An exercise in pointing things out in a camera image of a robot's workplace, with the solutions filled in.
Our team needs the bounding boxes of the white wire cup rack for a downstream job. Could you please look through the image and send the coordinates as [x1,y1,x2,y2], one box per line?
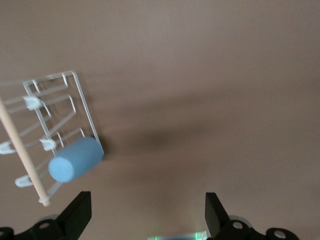
[0,70,105,208]

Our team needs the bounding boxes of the blue plastic cup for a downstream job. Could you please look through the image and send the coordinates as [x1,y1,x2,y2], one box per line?
[47,136,105,184]

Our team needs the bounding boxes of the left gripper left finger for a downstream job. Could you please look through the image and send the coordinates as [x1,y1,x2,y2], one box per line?
[0,190,93,240]

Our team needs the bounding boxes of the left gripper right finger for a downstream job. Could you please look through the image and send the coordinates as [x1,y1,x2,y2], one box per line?
[204,191,320,240]

